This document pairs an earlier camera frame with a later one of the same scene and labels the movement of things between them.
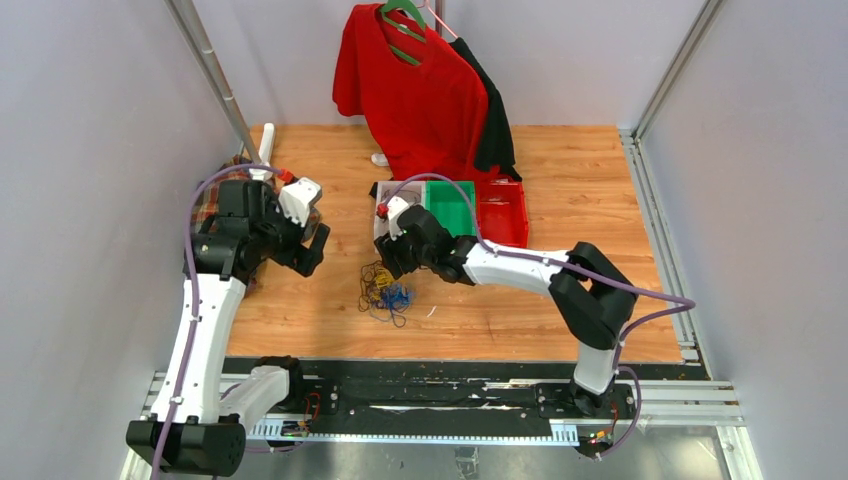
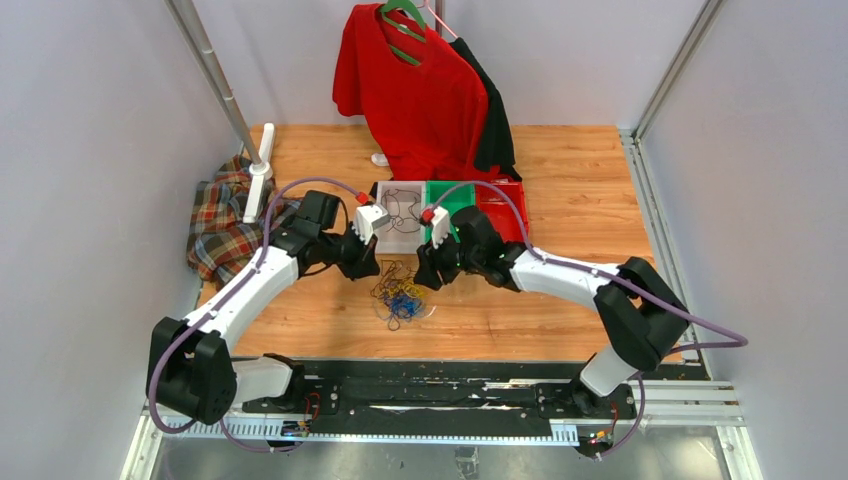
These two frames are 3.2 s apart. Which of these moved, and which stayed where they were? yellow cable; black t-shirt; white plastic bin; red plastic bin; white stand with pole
Moved: yellow cable
Stayed: white stand with pole; white plastic bin; black t-shirt; red plastic bin
